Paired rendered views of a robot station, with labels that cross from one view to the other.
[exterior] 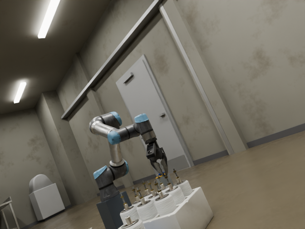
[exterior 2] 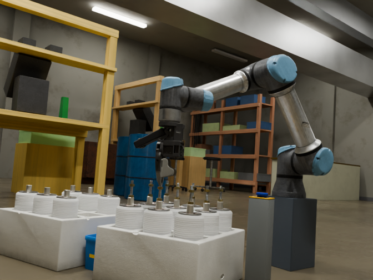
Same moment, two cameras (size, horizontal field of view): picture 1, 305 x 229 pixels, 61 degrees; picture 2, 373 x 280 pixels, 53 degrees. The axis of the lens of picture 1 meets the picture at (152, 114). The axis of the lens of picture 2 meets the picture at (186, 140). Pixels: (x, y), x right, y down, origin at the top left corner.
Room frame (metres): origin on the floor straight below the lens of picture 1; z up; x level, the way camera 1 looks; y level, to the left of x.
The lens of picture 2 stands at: (1.57, -1.19, 0.39)
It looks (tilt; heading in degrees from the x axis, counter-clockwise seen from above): 5 degrees up; 92
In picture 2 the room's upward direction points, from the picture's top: 4 degrees clockwise
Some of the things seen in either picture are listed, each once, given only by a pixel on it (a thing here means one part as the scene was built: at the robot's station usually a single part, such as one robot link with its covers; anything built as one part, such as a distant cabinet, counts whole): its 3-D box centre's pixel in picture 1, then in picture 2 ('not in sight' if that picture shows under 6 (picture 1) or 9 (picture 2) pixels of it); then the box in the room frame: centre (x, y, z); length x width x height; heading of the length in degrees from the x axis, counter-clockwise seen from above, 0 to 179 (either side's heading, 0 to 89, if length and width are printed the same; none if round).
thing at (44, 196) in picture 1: (45, 196); not in sight; (7.69, 3.84, 0.64); 0.71 x 0.58 x 1.27; 130
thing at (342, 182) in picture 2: not in sight; (317, 179); (4.15, 6.75, 0.38); 2.23 x 0.72 x 0.76; 40
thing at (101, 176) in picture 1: (103, 176); (291, 160); (2.01, 0.53, 0.47); 0.13 x 0.12 x 0.14; 121
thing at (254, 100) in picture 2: not in sight; (227, 143); (2.33, 8.08, 1.13); 2.55 x 0.66 x 2.25; 130
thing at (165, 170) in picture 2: (165, 166); (165, 172); (1.47, 0.05, 0.38); 0.06 x 0.03 x 0.09; 170
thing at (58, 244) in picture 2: not in sight; (66, 232); (1.04, 0.42, 0.09); 0.39 x 0.39 x 0.18; 59
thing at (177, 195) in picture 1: (178, 205); (156, 237); (1.46, 0.07, 0.16); 0.10 x 0.10 x 0.18
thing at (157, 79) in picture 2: not in sight; (157, 135); (0.69, 7.21, 1.12); 1.76 x 1.54 x 2.24; 130
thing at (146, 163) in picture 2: not in sight; (140, 166); (0.87, 3.66, 0.40); 1.08 x 0.66 x 0.79; 129
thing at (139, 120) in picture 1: (143, 124); (172, 94); (1.48, 0.07, 0.64); 0.09 x 0.08 x 0.11; 31
